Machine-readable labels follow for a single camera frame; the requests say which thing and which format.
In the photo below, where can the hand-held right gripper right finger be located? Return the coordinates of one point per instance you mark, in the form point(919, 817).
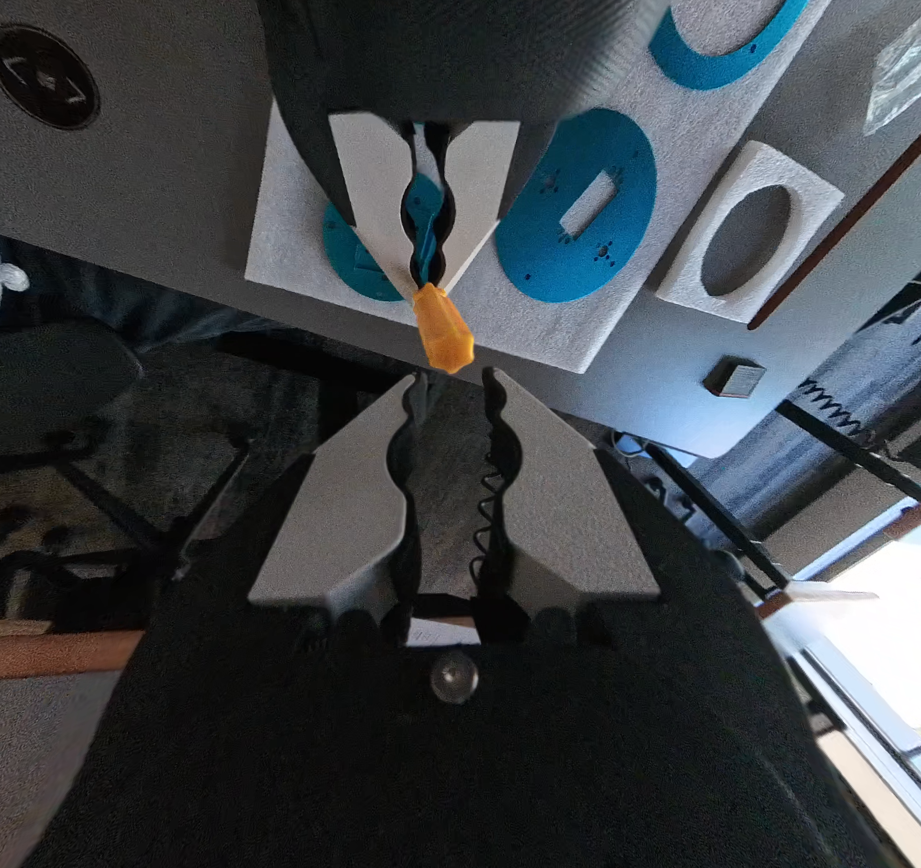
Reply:
point(575, 530)

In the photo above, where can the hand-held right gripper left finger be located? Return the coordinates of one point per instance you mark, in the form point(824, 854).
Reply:
point(338, 523)

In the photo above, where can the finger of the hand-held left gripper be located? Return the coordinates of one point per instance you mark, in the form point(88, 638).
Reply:
point(370, 177)
point(478, 177)

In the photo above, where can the blue square metal bracket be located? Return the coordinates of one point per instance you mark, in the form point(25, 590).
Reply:
point(367, 262)

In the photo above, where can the small blue round plate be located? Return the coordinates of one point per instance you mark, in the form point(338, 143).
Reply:
point(338, 264)

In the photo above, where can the round black desk button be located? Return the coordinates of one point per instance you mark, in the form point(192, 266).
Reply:
point(43, 77)

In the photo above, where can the white foam sheet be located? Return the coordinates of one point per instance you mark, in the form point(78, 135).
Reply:
point(302, 235)

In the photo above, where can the blue plate with rectangular hole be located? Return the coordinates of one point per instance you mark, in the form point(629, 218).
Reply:
point(532, 264)

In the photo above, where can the small grey block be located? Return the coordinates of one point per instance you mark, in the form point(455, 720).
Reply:
point(734, 379)

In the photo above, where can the person's dark trousers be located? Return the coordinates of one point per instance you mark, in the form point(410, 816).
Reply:
point(144, 307)

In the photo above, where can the white foam square with hole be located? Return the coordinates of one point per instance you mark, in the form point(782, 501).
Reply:
point(755, 163)

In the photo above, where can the clear plastic bag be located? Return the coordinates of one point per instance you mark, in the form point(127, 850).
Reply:
point(899, 84)

